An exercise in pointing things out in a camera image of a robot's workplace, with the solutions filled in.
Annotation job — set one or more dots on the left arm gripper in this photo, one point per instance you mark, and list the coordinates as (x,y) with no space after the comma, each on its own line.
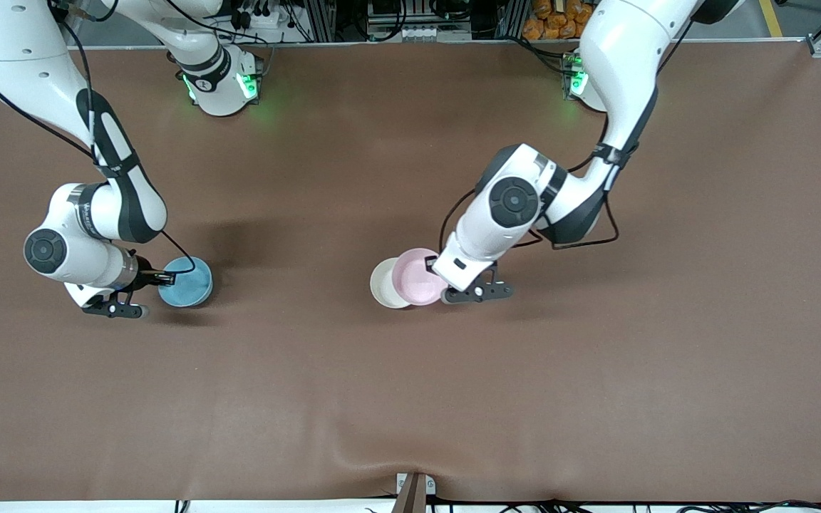
(430,261)

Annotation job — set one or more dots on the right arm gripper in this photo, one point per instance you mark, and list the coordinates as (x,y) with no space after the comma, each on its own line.
(145,275)

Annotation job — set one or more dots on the pink plastic bowl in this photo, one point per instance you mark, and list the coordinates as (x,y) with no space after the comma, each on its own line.
(417,278)

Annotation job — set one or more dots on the light blue plastic bowl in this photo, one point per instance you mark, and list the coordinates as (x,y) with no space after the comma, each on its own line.
(193,286)

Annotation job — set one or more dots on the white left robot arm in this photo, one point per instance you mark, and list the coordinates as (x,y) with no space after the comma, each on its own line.
(624,57)

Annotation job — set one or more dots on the white plastic bowl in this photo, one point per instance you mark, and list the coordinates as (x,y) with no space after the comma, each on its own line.
(380,285)

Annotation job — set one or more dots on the brown table cover mat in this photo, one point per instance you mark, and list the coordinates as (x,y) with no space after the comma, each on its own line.
(410,399)

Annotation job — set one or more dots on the white terminal strip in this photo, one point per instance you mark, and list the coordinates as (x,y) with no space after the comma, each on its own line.
(432,33)

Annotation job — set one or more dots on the orange snack pile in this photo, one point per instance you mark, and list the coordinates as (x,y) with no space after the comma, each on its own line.
(556,20)

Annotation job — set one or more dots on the white power strip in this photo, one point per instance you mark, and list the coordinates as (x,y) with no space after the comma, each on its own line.
(261,18)

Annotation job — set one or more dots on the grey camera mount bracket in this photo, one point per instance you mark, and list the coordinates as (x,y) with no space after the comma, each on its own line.
(414,491)

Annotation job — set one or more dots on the aluminium frame post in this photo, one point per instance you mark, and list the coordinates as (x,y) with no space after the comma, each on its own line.
(514,18)
(323,18)

